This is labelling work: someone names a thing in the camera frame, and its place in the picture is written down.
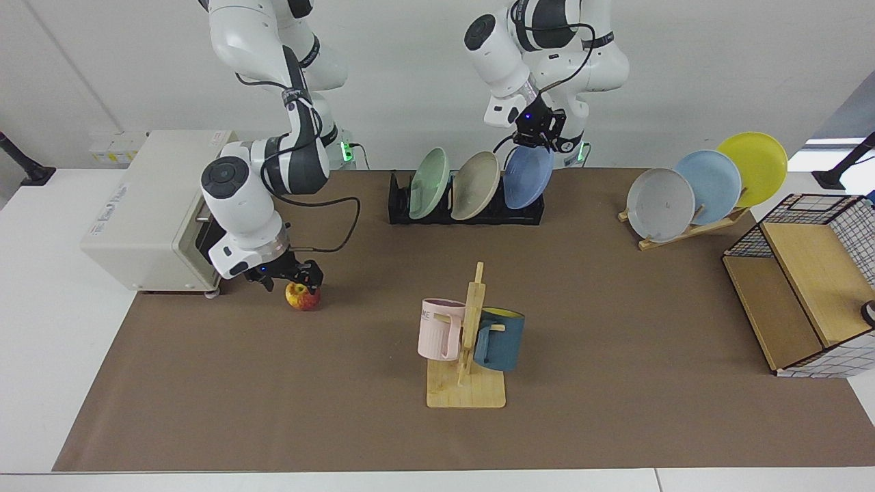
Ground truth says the black mounting stand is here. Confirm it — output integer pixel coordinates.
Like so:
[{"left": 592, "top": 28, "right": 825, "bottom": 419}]
[
  {"left": 811, "top": 132, "right": 875, "bottom": 191},
  {"left": 0, "top": 132, "right": 57, "bottom": 187}
]

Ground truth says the black dish rack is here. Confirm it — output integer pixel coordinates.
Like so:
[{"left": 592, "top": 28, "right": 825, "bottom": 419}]
[{"left": 388, "top": 171, "right": 546, "bottom": 226}]

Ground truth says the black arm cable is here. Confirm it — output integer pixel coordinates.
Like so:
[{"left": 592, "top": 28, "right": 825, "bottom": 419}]
[
  {"left": 509, "top": 3, "right": 597, "bottom": 93},
  {"left": 236, "top": 46, "right": 361, "bottom": 255}
]

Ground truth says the wooden cup stand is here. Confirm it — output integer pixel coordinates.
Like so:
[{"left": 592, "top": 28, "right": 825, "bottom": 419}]
[{"left": 427, "top": 262, "right": 507, "bottom": 409}]

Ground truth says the grey plate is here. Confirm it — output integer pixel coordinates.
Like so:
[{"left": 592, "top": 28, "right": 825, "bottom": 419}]
[{"left": 626, "top": 168, "right": 696, "bottom": 243}]

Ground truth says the dark blue cup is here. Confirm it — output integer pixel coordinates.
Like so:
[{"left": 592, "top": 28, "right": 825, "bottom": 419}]
[{"left": 473, "top": 307, "right": 526, "bottom": 373}]

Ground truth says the pale toaster oven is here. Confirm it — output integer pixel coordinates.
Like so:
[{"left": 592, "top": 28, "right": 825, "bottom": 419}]
[{"left": 81, "top": 130, "right": 240, "bottom": 298}]

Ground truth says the beige plate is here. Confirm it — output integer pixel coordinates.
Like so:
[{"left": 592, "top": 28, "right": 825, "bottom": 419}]
[{"left": 451, "top": 150, "right": 502, "bottom": 221}]

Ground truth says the brown table cloth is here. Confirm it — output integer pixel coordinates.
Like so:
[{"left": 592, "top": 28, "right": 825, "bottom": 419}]
[{"left": 53, "top": 169, "right": 875, "bottom": 472}]

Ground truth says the wire basket with wooden floor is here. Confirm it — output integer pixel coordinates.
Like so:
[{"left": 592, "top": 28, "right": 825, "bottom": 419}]
[{"left": 723, "top": 193, "right": 875, "bottom": 379}]

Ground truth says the pink cup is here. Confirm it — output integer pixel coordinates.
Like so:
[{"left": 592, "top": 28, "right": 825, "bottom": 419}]
[{"left": 418, "top": 298, "right": 467, "bottom": 361}]

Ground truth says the red yellow apple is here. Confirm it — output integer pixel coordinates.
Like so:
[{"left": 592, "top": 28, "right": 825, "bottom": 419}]
[{"left": 285, "top": 282, "right": 322, "bottom": 312}]

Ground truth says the white wall socket strip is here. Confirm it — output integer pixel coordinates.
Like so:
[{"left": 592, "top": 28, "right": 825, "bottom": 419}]
[{"left": 89, "top": 131, "right": 150, "bottom": 165}]

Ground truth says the pale green plate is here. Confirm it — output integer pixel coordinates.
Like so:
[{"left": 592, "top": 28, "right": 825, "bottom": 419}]
[{"left": 408, "top": 147, "right": 450, "bottom": 221}]

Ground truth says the light blue plate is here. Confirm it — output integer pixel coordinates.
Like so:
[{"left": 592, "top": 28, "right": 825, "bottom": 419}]
[{"left": 673, "top": 150, "right": 742, "bottom": 226}]

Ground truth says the yellow plate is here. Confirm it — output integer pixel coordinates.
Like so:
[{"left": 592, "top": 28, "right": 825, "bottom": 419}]
[{"left": 716, "top": 131, "right": 788, "bottom": 208}]

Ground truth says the wooden plate rack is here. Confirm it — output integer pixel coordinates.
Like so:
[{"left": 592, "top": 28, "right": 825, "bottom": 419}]
[{"left": 617, "top": 205, "right": 751, "bottom": 251}]

